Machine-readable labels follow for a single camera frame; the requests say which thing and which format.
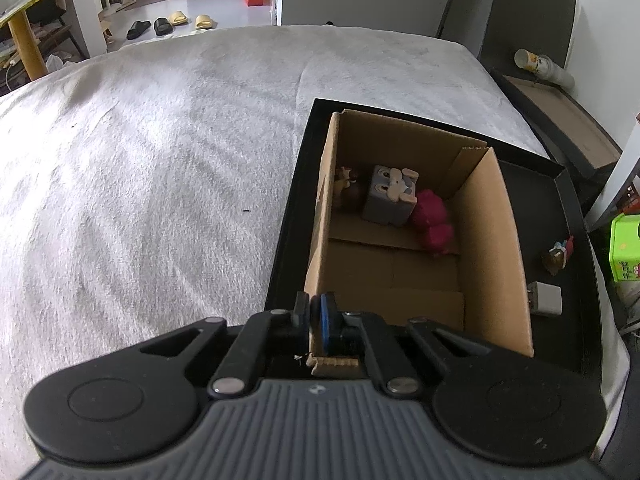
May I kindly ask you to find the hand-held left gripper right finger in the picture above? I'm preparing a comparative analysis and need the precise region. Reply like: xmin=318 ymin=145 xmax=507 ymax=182
xmin=312 ymin=292 xmax=502 ymax=399

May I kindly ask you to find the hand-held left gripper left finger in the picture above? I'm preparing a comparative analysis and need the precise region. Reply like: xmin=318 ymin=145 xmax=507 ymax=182
xmin=140 ymin=290 xmax=313 ymax=400

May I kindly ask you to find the brown-haired doll figure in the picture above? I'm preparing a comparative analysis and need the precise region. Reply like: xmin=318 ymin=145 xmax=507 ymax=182
xmin=332 ymin=166 xmax=367 ymax=211

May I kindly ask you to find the grey cube toy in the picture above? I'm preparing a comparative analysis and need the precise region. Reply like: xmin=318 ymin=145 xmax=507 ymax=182
xmin=362 ymin=164 xmax=420 ymax=226

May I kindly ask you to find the pink toy figure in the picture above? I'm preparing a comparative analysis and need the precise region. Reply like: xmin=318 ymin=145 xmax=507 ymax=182
xmin=411 ymin=189 xmax=455 ymax=257

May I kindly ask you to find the brown cardboard box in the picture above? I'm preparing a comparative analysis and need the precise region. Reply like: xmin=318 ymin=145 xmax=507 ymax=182
xmin=304 ymin=108 xmax=535 ymax=379

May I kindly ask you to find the black tray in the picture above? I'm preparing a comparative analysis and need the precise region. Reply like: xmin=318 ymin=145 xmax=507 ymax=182
xmin=264 ymin=98 xmax=601 ymax=392

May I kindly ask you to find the green hexagonal box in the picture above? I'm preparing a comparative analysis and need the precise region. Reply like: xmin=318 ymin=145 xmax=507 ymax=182
xmin=609 ymin=212 xmax=640 ymax=286

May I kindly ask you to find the white blanket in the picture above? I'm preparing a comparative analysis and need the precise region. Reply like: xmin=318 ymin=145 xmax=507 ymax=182
xmin=0 ymin=24 xmax=631 ymax=461

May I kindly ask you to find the white charger plug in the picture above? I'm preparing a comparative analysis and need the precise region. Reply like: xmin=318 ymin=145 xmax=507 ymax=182
xmin=526 ymin=281 xmax=563 ymax=317

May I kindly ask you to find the small colourful toy figure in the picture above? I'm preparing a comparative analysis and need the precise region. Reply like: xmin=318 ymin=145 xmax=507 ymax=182
xmin=542 ymin=235 xmax=575 ymax=276

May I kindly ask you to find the black framed brown board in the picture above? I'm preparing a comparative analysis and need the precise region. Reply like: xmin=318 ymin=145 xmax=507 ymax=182
xmin=501 ymin=75 xmax=624 ymax=181

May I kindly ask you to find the yellow print paper cup stack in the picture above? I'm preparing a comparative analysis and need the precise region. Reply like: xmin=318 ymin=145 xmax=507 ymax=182
xmin=515 ymin=49 xmax=576 ymax=86

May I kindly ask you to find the round yellow-rimmed table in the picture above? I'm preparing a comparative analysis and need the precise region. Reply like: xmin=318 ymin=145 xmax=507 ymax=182
xmin=0 ymin=0 xmax=89 ymax=84

